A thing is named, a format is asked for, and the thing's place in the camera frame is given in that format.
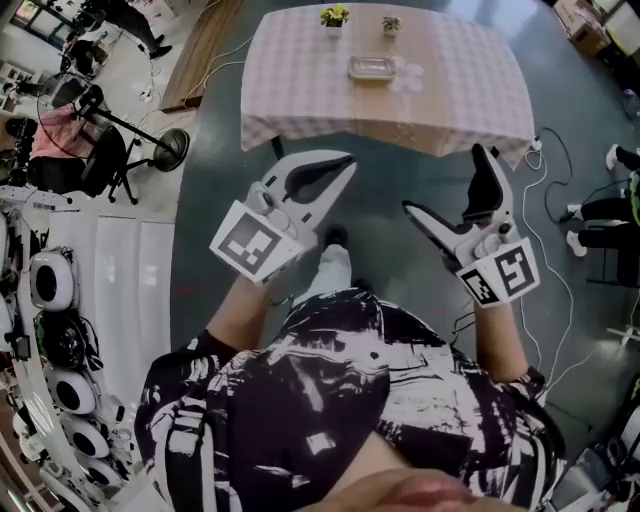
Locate person's light trousers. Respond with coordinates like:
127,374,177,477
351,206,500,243
294,242,361,304

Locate black round device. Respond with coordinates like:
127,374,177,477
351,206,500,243
37,312,101,371

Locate white panel board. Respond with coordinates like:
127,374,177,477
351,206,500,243
94,214,176,401

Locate row of white round devices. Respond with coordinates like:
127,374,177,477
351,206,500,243
0,214,136,501

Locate person's head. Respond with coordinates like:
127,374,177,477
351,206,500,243
299,429,501,512

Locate white metal rack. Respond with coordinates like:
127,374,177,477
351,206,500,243
0,184,136,512

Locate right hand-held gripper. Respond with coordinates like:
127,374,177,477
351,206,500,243
402,143,541,309

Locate cardboard box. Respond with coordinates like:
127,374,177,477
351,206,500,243
552,0,614,56

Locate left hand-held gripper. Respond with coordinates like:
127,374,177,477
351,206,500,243
208,149,358,286

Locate black floor cable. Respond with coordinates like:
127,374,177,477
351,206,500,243
537,127,576,224

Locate wooden floor platform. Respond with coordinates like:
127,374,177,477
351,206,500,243
159,0,246,114

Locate yellow flower potted plant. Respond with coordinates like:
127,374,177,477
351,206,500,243
319,3,351,40

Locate clear plastic container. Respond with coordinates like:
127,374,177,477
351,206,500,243
347,54,399,84

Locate person's right forearm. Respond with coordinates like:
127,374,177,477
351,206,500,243
472,299,531,384

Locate black office chair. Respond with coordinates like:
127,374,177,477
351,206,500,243
24,119,144,207

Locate pink checkered tablecloth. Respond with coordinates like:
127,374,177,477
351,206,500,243
239,2,536,171

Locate pink cloth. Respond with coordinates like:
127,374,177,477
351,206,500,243
30,105,101,161

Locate white floor cable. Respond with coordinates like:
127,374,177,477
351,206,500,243
519,149,601,391

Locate white stand frame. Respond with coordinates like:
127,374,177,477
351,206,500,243
607,319,640,346

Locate person's left forearm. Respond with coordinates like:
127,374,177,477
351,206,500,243
204,272,296,351

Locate person's black white patterned shirt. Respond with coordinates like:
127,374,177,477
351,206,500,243
134,287,569,512

